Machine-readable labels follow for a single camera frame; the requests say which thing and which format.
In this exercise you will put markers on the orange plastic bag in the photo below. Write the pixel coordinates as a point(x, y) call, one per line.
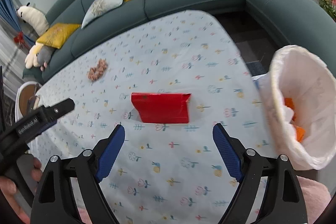
point(300, 132)

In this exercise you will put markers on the white long plush toy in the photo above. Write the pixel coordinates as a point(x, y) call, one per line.
point(34, 17)

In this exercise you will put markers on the left pale blue cushion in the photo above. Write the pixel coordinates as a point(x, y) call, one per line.
point(99, 8)

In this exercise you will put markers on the light blue floral tablecloth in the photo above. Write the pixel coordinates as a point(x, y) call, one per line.
point(167, 82)

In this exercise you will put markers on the teal sectional sofa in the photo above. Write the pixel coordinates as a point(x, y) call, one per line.
point(300, 22)

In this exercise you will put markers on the white round side table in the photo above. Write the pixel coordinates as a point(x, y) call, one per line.
point(25, 95)

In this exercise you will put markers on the brown peanut shell scraps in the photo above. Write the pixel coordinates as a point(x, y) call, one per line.
point(97, 72)

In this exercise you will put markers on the white lined trash bin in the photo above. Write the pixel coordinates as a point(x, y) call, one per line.
point(296, 73)

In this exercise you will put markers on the blue curtain with red tie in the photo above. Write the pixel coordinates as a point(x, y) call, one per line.
point(8, 14)

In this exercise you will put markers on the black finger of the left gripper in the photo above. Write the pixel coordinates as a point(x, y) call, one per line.
point(51, 114)

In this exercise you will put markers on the person's left hand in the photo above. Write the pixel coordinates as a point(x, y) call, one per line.
point(9, 190)

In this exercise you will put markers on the red carton box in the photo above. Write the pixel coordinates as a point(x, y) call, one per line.
point(164, 108)

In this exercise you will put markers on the left yellow cushion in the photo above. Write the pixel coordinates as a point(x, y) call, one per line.
point(57, 35)

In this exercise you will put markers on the grey mouse plush toy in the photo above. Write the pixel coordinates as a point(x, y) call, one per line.
point(44, 56)

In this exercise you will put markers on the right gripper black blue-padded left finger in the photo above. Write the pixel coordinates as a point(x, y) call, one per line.
point(55, 202)

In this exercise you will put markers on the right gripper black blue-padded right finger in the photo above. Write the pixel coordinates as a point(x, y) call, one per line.
point(283, 200)

